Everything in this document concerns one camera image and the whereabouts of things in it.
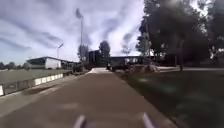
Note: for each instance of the dark building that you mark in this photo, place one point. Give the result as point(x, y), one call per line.
point(126, 60)

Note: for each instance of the tall dark tree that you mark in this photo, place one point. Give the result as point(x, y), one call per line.
point(104, 50)

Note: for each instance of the brown paved path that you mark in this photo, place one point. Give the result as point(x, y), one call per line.
point(100, 96)

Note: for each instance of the tall floodlight pole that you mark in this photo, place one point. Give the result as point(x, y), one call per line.
point(81, 36)

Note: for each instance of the street lamp pole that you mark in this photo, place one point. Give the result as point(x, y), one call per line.
point(58, 50)

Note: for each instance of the white low building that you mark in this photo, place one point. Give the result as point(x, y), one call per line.
point(46, 62)

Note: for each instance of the robot's own part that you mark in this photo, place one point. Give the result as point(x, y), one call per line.
point(147, 122)
point(79, 122)

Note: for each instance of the grass strip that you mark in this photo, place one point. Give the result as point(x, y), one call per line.
point(180, 93)

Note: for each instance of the large dark trees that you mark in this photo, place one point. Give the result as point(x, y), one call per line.
point(180, 30)

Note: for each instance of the grey concrete strip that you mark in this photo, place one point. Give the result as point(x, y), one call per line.
point(30, 95)

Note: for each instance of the sports field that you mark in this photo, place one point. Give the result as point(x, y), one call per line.
point(23, 75)

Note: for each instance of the low white barrier wall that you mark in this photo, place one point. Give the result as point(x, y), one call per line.
point(40, 81)

